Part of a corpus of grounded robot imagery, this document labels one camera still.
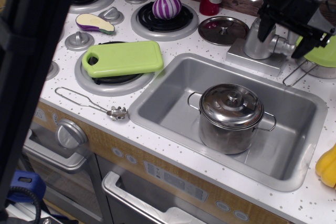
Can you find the silver faucet lever handle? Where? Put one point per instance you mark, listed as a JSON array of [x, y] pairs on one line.
[[281, 45]]

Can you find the grey toy sink basin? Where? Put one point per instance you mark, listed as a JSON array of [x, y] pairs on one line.
[[278, 159]]

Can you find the flat steel lid on counter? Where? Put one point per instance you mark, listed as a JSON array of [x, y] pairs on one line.
[[222, 30]]

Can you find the yellow toy pepper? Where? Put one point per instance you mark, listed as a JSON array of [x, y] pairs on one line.
[[325, 168]]

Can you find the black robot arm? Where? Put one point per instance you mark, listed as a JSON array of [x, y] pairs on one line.
[[303, 17]]

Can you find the silver stove knob front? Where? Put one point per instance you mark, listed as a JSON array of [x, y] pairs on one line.
[[79, 41]]

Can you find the steel pot lid on pot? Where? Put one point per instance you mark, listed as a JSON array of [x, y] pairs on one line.
[[231, 106]]

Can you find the purple white toy onion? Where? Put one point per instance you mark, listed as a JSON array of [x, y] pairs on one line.
[[166, 9]]

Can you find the silver stove knob middle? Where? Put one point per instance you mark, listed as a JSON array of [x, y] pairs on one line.
[[112, 15]]

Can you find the toy eggplant half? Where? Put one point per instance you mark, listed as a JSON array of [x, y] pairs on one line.
[[91, 22]]

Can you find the green plastic lid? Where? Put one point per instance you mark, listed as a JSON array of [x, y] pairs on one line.
[[323, 56]]

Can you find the black foreground frame post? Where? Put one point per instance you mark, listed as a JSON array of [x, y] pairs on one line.
[[30, 30]]

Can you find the metal wire-handled pasta spoon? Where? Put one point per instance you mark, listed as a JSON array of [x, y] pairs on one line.
[[115, 113]]

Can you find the green plastic cutting board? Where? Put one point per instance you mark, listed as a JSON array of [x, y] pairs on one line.
[[120, 59]]

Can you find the front stove burner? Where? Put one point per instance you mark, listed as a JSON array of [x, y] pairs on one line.
[[111, 86]]

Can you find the red toy cup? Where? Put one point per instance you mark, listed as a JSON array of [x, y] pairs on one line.
[[208, 8]]

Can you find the silver oven door handle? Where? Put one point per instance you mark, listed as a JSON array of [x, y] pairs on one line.
[[72, 165]]

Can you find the steel pot with handles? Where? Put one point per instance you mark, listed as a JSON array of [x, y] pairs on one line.
[[229, 141]]

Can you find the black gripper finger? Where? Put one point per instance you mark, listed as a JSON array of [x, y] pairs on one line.
[[265, 27], [306, 44]]

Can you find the back right stove burner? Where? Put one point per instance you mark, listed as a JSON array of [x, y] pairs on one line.
[[146, 25]]

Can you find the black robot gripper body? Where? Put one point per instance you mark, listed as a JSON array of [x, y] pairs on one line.
[[302, 17]]

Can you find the silver dishwasher door handle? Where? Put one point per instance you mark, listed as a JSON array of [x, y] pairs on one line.
[[135, 200]]

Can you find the round silver oven dial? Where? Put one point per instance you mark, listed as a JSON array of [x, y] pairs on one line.
[[69, 135]]

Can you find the blue plastic clamp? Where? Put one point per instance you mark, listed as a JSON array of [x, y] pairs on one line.
[[26, 187]]

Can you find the silver toy faucet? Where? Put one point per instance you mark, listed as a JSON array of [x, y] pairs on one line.
[[253, 54]]

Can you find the steel saucepan with wire handle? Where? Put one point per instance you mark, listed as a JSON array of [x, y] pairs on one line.
[[306, 67]]

